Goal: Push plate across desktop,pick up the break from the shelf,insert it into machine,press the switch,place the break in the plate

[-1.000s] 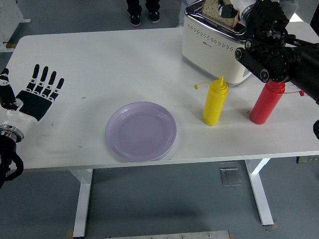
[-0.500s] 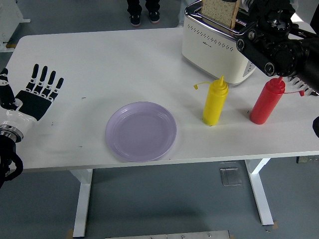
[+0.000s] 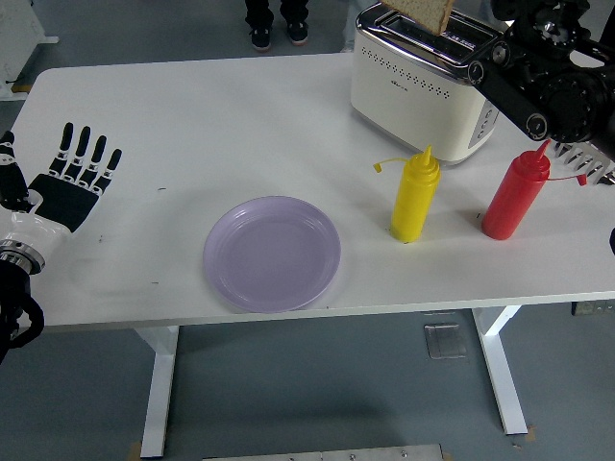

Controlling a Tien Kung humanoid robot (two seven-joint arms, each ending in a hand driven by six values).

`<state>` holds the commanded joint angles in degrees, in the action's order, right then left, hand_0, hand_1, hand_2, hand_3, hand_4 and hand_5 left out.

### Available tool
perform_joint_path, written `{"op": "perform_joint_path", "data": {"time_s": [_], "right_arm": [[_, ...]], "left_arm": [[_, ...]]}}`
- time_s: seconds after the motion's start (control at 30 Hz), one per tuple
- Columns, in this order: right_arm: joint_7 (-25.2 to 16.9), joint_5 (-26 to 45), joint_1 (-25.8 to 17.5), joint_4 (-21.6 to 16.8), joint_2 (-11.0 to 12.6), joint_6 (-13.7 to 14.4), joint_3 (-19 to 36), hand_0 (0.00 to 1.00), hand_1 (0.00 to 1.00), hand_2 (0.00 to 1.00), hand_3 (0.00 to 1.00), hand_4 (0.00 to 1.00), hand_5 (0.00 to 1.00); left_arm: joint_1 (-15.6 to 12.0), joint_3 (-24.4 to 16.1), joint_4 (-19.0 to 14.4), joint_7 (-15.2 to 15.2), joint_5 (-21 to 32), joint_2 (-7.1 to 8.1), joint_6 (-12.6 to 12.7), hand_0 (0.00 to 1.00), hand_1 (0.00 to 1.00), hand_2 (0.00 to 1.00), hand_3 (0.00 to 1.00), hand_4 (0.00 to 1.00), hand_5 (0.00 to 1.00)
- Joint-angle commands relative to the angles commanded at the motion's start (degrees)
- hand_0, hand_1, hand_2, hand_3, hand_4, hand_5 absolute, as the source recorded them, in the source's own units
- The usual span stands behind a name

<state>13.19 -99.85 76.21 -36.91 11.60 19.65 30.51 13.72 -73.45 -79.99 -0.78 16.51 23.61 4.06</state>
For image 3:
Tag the table control box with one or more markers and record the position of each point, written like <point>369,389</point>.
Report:
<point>593,308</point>

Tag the purple plate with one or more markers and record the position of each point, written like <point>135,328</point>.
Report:
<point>271,254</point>

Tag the slice of bread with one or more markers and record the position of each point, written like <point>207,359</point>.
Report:
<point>423,9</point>

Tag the red squeeze bottle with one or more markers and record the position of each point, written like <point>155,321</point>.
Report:
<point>511,201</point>

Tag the brown floor tape piece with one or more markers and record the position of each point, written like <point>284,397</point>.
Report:
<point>134,450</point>
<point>531,433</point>

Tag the metal base plate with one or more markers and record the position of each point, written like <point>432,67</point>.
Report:
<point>336,453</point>

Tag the white equipment cabinet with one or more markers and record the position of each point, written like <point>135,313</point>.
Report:
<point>19,29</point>

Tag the metal toast rack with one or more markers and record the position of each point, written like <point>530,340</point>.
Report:
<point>588,165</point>

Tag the yellow squeeze bottle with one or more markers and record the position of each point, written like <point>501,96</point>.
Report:
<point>413,201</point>

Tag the white table leg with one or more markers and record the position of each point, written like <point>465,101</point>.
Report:
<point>502,374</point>
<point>161,384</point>

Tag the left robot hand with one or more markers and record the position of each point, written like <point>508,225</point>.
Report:
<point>62,201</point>

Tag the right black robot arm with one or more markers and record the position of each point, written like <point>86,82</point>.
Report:
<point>567,91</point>

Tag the cream and chrome toaster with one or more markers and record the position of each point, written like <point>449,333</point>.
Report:
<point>408,96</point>

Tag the metal floor outlet cover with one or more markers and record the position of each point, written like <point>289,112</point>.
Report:
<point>445,341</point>

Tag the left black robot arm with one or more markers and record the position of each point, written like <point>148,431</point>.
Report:
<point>14,288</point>

